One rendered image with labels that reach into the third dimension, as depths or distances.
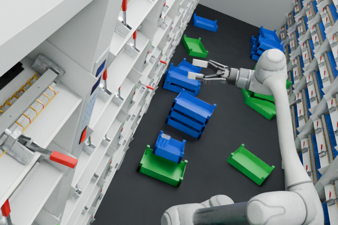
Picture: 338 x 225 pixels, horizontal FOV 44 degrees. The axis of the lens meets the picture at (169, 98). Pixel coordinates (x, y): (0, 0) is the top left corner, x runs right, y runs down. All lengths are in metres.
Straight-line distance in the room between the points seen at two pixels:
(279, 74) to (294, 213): 0.53
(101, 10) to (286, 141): 1.22
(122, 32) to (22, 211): 0.44
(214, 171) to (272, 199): 1.54
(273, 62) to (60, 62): 1.10
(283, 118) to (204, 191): 1.30
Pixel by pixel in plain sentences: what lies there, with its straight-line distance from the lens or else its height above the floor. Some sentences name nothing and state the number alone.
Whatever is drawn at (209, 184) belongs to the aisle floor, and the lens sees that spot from 2.95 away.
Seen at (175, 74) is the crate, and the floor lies 0.08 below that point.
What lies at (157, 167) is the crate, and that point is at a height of 0.00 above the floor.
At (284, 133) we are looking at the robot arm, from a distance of 1.73.
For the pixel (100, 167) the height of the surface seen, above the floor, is 0.74.
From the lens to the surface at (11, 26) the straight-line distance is 0.38.
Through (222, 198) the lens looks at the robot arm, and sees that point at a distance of 2.14.
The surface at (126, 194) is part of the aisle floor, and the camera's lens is 2.64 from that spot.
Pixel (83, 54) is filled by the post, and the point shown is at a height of 1.57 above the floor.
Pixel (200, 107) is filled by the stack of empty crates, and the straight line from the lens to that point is 3.33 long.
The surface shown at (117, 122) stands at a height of 0.93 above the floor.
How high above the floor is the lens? 1.93
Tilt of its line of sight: 33 degrees down
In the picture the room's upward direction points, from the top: 22 degrees clockwise
